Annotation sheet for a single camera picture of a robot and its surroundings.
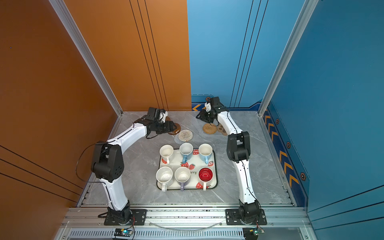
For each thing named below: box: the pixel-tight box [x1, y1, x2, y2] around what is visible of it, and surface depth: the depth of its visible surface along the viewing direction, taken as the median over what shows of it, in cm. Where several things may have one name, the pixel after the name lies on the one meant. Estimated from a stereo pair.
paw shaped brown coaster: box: [217, 122, 228, 136], surface depth 111 cm
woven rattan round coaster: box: [202, 123, 217, 135], surface depth 111 cm
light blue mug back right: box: [198, 143, 213, 165], surface depth 90 cm
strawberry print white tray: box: [156, 148, 218, 193], surface depth 87 cm
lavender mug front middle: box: [174, 166, 191, 192], surface depth 83 cm
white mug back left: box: [159, 144, 174, 165], surface depth 90 cm
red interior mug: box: [198, 167, 214, 191], surface depth 83 cm
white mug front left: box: [155, 166, 174, 192], surface depth 82 cm
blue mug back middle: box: [179, 142, 194, 164], surface depth 89 cm
